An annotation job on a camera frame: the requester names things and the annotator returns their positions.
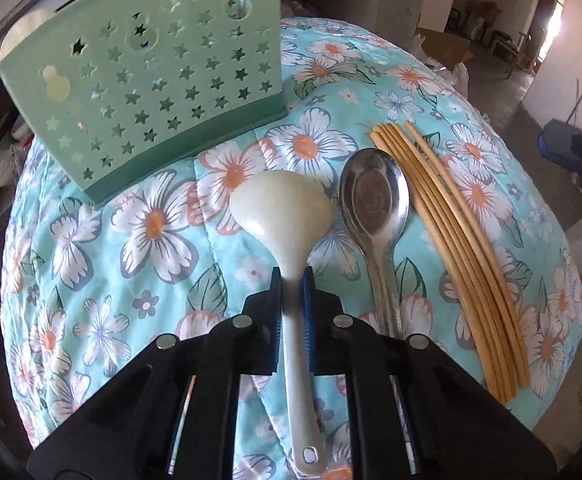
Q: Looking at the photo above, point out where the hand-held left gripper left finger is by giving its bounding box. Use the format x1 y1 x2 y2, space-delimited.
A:
28 266 285 480

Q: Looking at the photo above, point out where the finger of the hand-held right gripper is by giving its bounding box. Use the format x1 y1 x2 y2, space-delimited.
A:
538 119 582 195

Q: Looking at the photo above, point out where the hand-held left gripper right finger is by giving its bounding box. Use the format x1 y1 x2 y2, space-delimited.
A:
302 266 557 480

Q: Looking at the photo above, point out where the beige plastic ladle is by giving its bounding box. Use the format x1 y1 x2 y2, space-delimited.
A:
228 170 334 476

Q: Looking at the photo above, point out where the metal spoon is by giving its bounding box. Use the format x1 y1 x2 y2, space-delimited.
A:
339 147 412 341

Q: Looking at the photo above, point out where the bundle of wooden chopsticks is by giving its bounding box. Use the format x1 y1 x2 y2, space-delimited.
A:
370 121 531 403

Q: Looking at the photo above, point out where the green star-perforated utensil holder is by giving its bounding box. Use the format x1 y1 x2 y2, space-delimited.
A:
0 0 289 208

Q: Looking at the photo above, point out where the broom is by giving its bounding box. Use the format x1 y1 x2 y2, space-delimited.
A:
566 79 582 126

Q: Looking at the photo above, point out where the wooden chair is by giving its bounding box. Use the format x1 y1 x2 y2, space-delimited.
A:
491 30 539 73

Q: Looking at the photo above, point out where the floral turquoise quilt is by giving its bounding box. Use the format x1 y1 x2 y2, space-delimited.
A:
1 17 582 480

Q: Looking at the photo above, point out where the white plastic bag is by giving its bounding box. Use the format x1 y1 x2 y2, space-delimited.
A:
428 57 472 98

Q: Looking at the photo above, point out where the cardboard box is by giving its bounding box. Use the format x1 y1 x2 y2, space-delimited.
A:
416 27 474 72

